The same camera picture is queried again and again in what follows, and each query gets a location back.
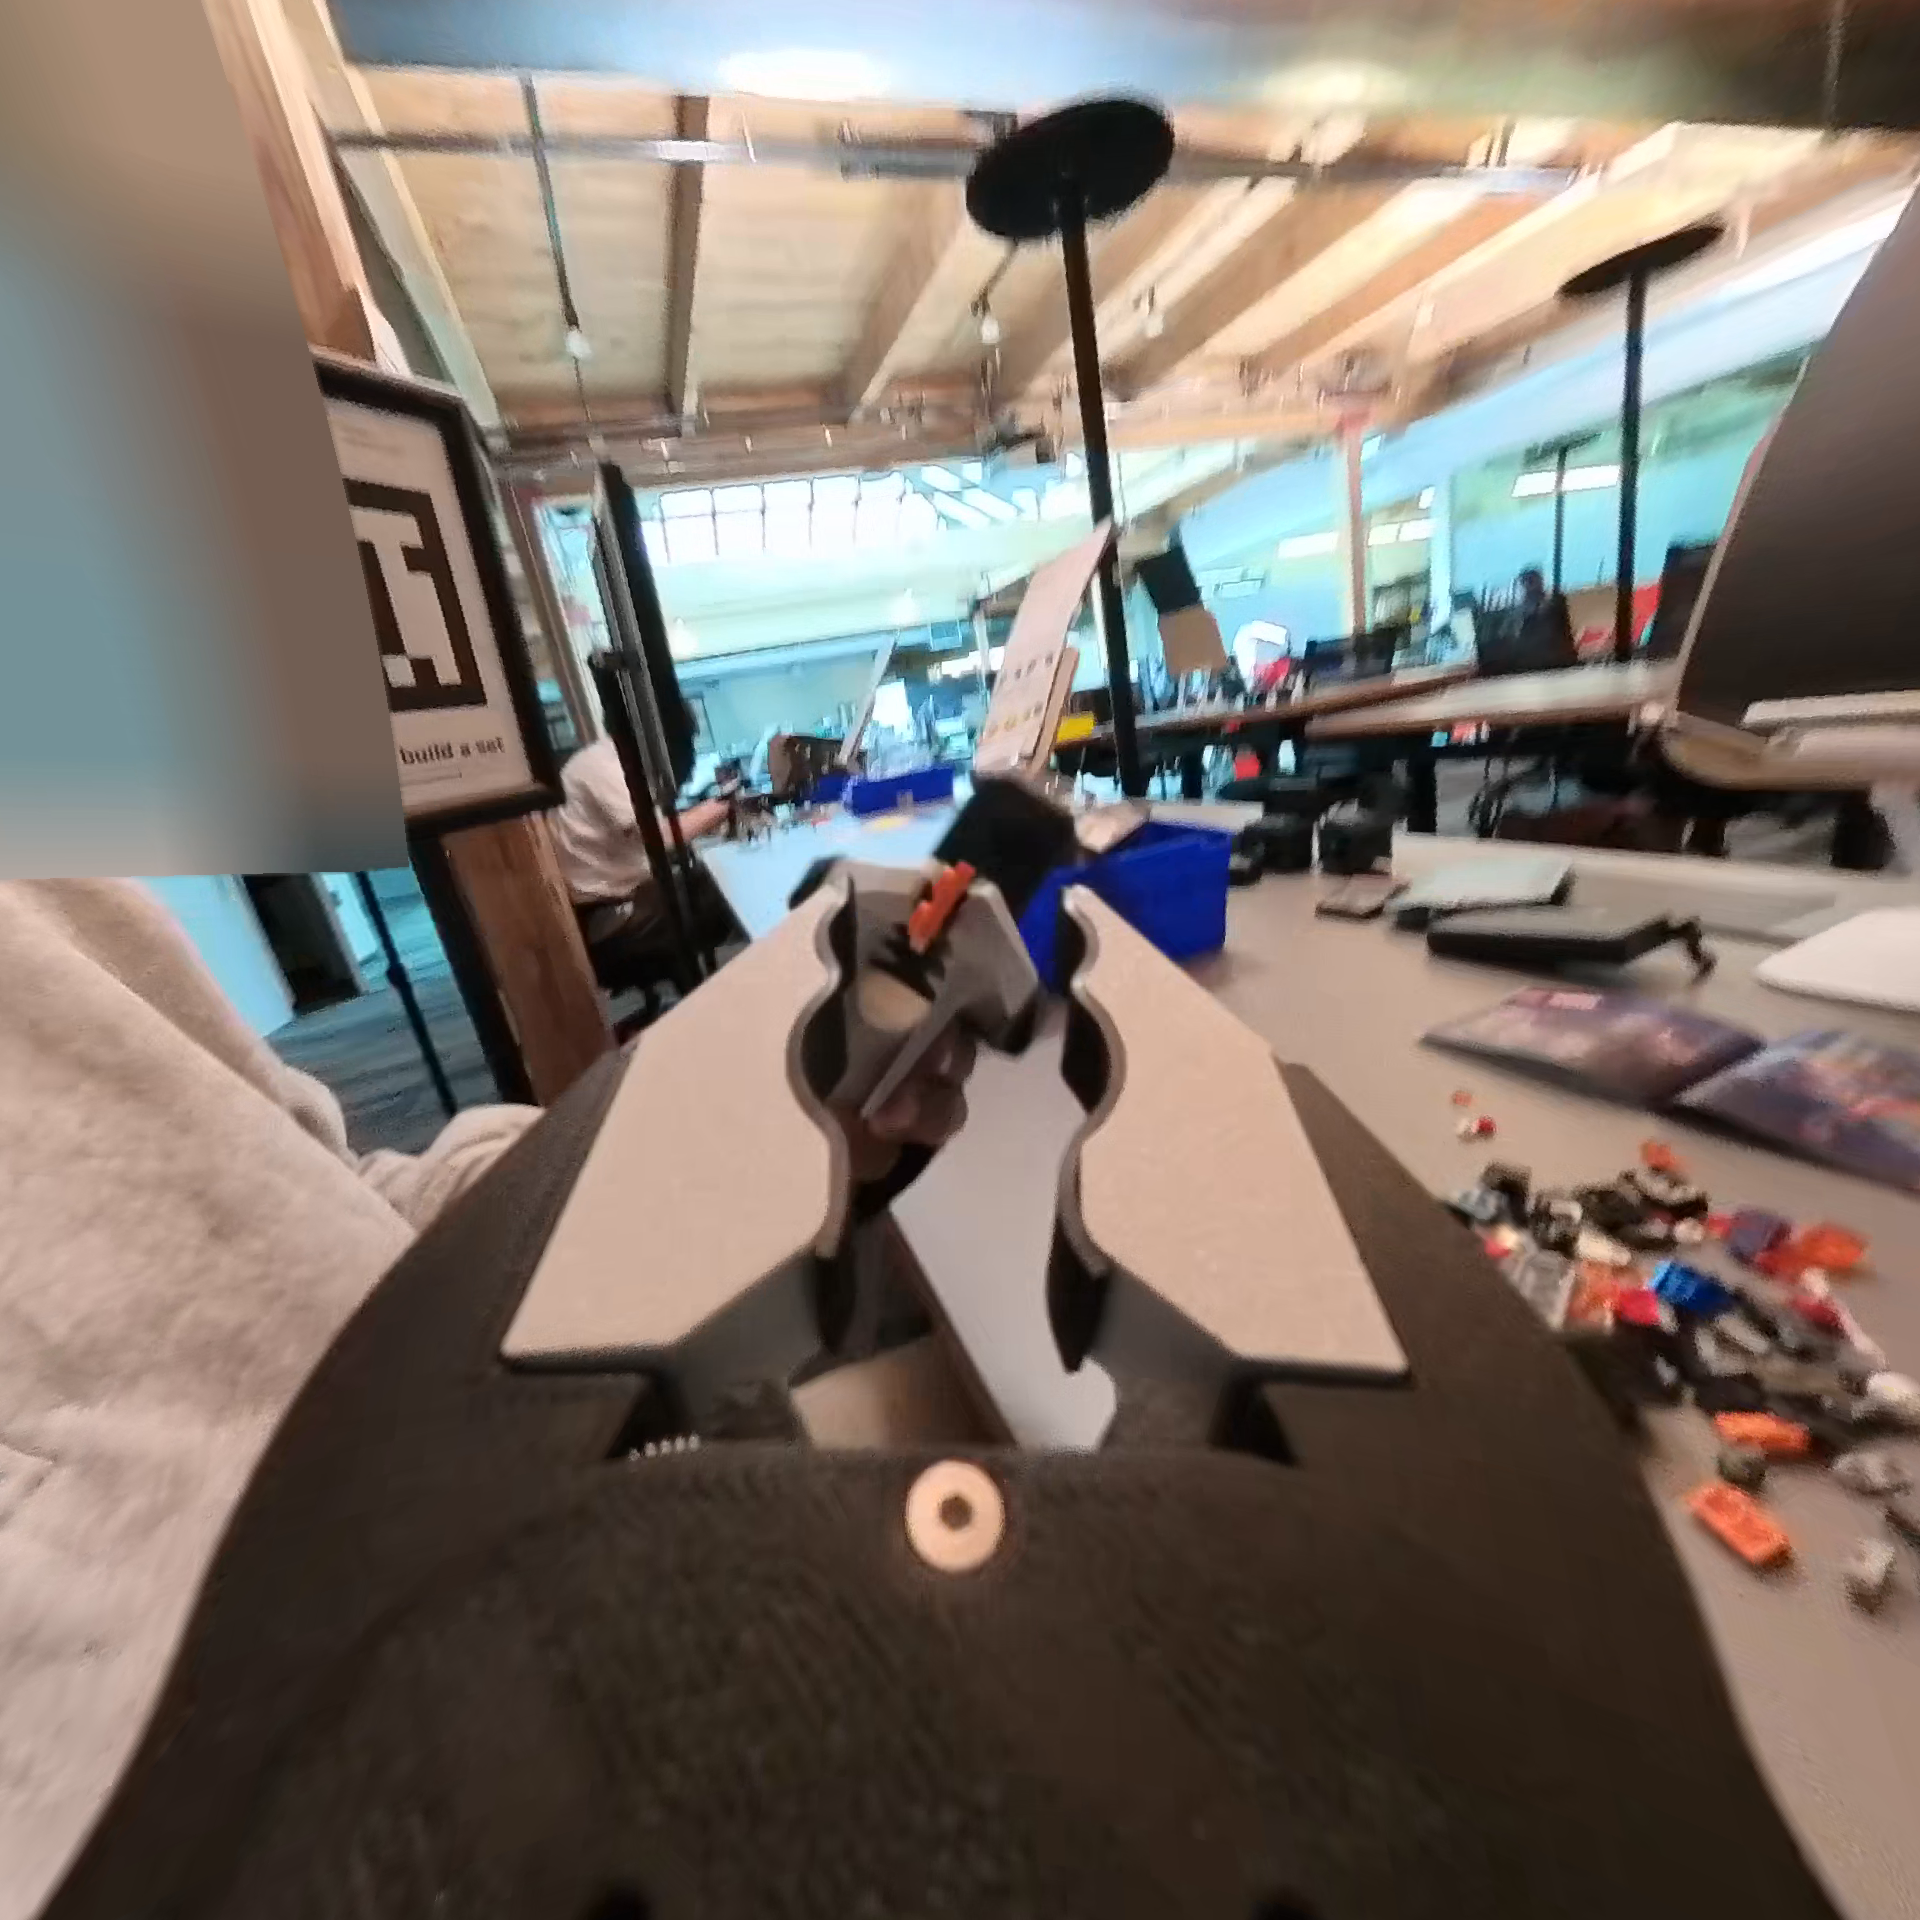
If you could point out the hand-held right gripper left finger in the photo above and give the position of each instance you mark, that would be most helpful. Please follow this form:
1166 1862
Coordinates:
675 1185

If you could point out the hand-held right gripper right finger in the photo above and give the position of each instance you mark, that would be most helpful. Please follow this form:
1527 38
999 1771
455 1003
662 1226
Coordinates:
1230 1201

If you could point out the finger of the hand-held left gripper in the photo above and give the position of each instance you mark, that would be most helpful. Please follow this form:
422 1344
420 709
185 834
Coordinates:
908 1036
994 974

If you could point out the orange lego brick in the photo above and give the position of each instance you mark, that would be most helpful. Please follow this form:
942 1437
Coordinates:
942 902

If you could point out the lego instruction booklet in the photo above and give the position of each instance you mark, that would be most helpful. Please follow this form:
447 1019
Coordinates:
1622 1042

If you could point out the pile of loose lego pieces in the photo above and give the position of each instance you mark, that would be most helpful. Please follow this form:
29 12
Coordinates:
1681 1290

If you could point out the person's left hand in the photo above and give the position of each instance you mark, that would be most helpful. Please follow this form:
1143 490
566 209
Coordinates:
917 1113

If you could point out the small blue storage bin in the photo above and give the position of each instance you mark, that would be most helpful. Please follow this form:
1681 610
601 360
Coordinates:
901 788

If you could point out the blue plastic bin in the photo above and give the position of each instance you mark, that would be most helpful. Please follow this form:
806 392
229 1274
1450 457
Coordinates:
1148 891

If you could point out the white printed board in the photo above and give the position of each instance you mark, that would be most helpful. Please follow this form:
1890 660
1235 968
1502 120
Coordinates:
1051 645

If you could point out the black device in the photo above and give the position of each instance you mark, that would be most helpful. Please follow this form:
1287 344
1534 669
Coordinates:
1355 837
1276 844

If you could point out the grey closed laptop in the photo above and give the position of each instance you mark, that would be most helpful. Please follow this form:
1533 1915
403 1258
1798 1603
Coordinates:
1484 884

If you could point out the black zip pouch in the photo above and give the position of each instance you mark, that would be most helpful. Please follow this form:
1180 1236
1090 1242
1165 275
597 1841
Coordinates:
1559 938

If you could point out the long wooden desk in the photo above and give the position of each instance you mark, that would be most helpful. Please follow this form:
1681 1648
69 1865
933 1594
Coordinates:
1426 701

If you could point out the framed tag sign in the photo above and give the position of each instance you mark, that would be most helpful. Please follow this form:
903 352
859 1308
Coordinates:
428 600

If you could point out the white monitor base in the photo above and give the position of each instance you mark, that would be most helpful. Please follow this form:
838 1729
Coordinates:
1852 968

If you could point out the black disc floor lamp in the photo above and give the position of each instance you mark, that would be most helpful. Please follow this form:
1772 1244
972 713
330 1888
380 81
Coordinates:
1635 270
1074 164

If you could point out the large curved monitor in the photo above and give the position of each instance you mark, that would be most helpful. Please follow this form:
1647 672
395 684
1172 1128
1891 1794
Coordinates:
1839 523

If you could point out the wooden post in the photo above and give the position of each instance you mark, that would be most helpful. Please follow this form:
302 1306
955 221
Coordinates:
503 930

